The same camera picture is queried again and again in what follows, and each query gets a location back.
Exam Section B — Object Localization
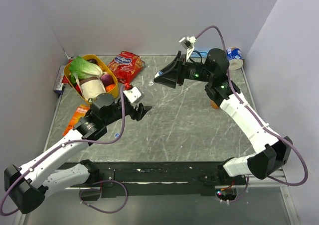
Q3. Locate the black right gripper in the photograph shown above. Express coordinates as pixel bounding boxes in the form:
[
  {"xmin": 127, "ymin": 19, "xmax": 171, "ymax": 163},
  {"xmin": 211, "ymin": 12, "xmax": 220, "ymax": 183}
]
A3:
[{"xmin": 153, "ymin": 51, "xmax": 213, "ymax": 89}]

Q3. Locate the orange juice plastic bottle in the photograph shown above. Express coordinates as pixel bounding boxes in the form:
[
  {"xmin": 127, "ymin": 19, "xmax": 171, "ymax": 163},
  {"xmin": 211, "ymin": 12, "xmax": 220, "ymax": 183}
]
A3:
[{"xmin": 210, "ymin": 101, "xmax": 219, "ymax": 110}]

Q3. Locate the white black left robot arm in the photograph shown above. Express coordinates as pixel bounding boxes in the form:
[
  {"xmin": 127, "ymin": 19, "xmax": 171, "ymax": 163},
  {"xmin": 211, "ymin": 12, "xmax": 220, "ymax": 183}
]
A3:
[{"xmin": 4, "ymin": 92, "xmax": 151, "ymax": 214}]

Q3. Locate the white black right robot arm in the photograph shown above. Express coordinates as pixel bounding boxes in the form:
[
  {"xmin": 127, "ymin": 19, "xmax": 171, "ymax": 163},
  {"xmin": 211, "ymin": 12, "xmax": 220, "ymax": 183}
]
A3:
[{"xmin": 154, "ymin": 48, "xmax": 292, "ymax": 185}]

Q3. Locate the green glass bottle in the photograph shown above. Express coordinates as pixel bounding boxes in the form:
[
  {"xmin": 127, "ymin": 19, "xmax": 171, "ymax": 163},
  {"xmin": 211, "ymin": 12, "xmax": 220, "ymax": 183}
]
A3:
[{"xmin": 87, "ymin": 98, "xmax": 96, "ymax": 110}]

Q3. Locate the orange toy fruit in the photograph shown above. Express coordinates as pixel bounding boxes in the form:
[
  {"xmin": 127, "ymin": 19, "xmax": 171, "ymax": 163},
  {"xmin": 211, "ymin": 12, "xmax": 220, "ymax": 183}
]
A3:
[{"xmin": 105, "ymin": 84, "xmax": 116, "ymax": 92}]

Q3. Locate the blue tissue pack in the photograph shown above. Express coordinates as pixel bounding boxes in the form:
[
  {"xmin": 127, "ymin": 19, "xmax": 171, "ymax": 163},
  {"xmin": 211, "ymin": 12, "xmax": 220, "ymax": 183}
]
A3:
[{"xmin": 191, "ymin": 50, "xmax": 208, "ymax": 58}]

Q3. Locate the red snack bag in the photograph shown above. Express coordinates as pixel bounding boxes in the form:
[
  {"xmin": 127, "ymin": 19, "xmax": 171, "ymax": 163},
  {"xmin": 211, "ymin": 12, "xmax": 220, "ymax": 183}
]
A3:
[{"xmin": 107, "ymin": 51, "xmax": 145, "ymax": 84}]

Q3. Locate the purple toy onion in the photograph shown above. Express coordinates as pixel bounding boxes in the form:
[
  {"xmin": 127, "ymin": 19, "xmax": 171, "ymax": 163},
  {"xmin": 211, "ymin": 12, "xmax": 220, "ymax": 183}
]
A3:
[{"xmin": 100, "ymin": 73, "xmax": 115, "ymax": 87}]

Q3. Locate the cream brown toy mushroom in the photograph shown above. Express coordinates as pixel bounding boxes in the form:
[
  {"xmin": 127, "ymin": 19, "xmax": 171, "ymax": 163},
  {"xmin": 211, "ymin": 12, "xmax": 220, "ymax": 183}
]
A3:
[{"xmin": 79, "ymin": 77, "xmax": 106, "ymax": 100}]

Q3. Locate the orange razor package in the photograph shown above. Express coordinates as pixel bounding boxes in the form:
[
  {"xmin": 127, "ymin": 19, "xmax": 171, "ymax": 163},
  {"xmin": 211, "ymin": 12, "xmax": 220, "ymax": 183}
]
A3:
[{"xmin": 62, "ymin": 105, "xmax": 89, "ymax": 136}]

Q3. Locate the blue wrapped toilet roll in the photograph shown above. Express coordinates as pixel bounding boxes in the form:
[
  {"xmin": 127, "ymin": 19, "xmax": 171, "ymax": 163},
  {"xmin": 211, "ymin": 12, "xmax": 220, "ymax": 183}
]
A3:
[{"xmin": 226, "ymin": 47, "xmax": 244, "ymax": 70}]

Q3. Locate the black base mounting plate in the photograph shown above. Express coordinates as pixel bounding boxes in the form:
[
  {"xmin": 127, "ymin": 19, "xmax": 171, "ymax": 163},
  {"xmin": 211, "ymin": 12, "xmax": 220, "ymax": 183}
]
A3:
[{"xmin": 78, "ymin": 161, "xmax": 246, "ymax": 198}]

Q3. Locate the green toy cabbage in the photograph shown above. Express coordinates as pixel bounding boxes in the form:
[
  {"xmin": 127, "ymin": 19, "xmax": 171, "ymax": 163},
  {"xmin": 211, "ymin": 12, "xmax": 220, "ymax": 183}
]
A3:
[{"xmin": 69, "ymin": 57, "xmax": 103, "ymax": 84}]

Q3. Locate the purple white box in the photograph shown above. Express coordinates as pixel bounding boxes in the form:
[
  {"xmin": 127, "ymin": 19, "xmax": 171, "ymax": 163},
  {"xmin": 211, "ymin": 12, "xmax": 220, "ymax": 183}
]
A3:
[{"xmin": 53, "ymin": 65, "xmax": 65, "ymax": 95}]

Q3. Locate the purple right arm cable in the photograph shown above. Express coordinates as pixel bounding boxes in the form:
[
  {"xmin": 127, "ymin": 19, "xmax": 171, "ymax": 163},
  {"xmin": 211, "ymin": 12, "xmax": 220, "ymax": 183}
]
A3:
[{"xmin": 195, "ymin": 25, "xmax": 309, "ymax": 203}]

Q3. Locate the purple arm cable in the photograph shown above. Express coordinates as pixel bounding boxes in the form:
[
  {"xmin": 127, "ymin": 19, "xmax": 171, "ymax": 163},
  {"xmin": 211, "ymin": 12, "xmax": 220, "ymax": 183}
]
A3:
[
  {"xmin": 0, "ymin": 85, "xmax": 128, "ymax": 216},
  {"xmin": 195, "ymin": 25, "xmax": 309, "ymax": 203}
]

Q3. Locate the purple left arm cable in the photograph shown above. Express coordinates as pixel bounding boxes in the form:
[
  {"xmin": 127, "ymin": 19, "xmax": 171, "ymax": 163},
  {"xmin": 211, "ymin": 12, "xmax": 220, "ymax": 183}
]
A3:
[{"xmin": 0, "ymin": 85, "xmax": 128, "ymax": 216}]

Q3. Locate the aluminium frame rail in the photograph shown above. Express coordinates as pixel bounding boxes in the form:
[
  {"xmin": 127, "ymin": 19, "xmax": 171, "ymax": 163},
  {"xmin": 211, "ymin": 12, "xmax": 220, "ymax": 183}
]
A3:
[{"xmin": 23, "ymin": 167, "xmax": 289, "ymax": 191}]

